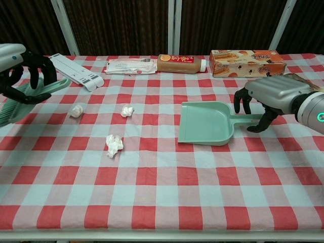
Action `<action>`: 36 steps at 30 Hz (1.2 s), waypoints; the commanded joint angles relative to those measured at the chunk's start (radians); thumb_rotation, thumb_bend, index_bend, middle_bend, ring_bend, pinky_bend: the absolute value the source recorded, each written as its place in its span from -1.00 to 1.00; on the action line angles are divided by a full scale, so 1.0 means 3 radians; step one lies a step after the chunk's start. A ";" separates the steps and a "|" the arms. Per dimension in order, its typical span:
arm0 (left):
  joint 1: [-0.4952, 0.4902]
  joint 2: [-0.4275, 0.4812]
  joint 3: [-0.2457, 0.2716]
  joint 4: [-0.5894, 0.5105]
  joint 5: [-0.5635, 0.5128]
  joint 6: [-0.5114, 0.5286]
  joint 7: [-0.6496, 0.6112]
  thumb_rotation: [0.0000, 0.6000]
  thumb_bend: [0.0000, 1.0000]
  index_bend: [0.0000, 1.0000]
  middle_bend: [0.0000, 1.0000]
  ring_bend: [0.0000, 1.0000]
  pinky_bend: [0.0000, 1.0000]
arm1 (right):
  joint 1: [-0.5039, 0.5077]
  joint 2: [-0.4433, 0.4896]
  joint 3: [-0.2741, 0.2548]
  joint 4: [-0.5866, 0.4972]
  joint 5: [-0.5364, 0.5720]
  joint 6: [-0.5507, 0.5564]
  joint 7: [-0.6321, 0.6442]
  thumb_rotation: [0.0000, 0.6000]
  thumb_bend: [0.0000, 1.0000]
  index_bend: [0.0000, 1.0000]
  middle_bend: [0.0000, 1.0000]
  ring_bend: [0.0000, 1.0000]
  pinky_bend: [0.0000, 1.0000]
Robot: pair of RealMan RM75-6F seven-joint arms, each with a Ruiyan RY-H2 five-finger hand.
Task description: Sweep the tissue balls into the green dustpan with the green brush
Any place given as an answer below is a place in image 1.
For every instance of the white table frame rail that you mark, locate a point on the white table frame rail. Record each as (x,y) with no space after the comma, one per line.
(162,236)

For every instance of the orange cake box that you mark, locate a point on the orange cake box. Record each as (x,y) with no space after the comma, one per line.
(248,63)

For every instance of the red blue checkered tablecloth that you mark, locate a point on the red blue checkered tablecloth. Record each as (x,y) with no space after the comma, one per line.
(162,189)

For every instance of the white folding stand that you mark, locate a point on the white folding stand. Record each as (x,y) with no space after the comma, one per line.
(76,72)

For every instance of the clear plastic package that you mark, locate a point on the clear plastic package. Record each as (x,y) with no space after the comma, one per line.
(129,66)

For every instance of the gold foil snack bag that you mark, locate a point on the gold foil snack bag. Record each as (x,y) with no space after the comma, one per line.
(319,88)

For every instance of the large white tissue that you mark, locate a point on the large white tissue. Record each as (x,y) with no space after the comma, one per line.
(114,146)

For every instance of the brown drink bottle orange label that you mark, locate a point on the brown drink bottle orange label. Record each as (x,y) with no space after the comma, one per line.
(177,64)

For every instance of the green hand broom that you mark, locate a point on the green hand broom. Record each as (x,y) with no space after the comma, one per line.
(10,111)

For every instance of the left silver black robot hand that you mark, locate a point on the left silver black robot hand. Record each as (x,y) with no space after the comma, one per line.
(10,57)

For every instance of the white slanted frame post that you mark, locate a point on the white slanted frame post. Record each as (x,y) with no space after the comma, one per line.
(64,25)
(283,22)

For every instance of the green plastic dustpan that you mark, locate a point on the green plastic dustpan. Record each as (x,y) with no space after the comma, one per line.
(205,124)

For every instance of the white vertical frame post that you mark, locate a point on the white vertical frame post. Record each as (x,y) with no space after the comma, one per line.
(174,25)

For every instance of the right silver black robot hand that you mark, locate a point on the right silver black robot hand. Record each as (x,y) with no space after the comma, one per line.
(276,92)

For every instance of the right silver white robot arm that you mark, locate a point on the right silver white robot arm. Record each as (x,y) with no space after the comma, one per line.
(312,108)

